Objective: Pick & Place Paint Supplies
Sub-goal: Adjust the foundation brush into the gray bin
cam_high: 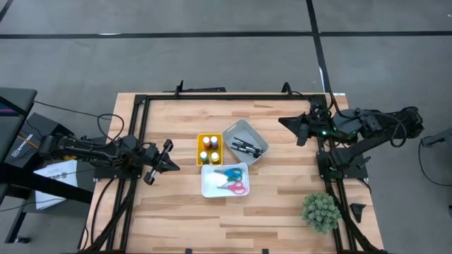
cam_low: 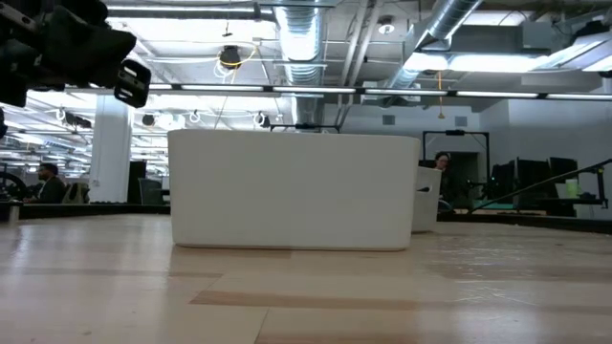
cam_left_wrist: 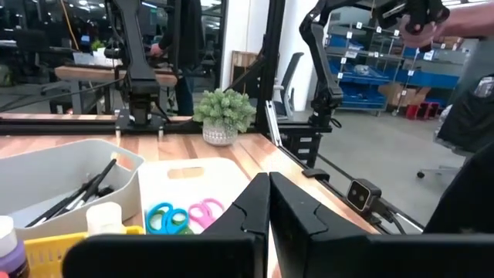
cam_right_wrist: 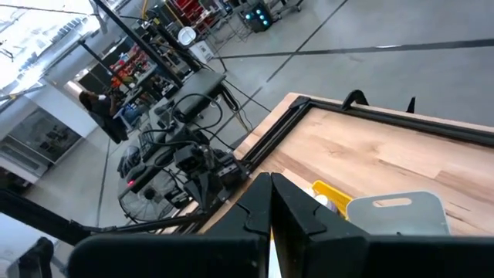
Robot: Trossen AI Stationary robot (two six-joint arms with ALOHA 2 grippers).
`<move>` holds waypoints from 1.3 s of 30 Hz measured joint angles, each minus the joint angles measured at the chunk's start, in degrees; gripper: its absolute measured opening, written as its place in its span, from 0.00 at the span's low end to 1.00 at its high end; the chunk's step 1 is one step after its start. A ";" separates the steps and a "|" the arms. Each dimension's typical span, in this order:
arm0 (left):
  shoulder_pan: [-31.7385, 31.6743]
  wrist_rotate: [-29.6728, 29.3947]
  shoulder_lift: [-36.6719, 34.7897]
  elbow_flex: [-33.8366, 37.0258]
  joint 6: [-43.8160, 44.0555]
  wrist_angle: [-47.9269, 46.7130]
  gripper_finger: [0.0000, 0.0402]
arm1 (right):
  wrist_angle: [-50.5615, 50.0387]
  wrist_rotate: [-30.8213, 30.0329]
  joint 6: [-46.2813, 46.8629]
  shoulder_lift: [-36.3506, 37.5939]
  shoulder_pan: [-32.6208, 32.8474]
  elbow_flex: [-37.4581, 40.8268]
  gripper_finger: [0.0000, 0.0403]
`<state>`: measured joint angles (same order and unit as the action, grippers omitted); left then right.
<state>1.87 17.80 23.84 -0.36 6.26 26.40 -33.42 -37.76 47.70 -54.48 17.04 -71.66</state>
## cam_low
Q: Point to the long ceiling light strip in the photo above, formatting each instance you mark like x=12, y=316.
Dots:
x=311, y=89

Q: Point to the white plastic bin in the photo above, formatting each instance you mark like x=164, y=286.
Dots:
x=291, y=191

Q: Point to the black distant rig bar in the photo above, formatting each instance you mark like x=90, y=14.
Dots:
x=306, y=126

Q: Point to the green cup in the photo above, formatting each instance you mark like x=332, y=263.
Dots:
x=572, y=187

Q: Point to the silver slanted ventilation duct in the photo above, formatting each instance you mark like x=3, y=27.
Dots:
x=447, y=19

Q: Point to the grey plastic bin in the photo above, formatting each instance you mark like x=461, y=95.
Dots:
x=428, y=210

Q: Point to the black cabinet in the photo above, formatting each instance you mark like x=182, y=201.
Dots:
x=136, y=181

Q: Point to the black monitors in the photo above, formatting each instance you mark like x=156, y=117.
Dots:
x=531, y=179

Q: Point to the white square column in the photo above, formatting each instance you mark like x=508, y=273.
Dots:
x=110, y=162

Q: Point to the black gantry frame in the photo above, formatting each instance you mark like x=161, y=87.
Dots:
x=459, y=132

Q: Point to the person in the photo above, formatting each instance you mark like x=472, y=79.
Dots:
x=50, y=188
x=442, y=165

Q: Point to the grey office chair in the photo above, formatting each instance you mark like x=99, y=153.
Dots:
x=150, y=191

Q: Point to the silver ribbed ventilation duct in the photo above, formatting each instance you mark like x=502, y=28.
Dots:
x=301, y=33

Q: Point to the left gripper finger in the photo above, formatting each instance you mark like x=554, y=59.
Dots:
x=91, y=52

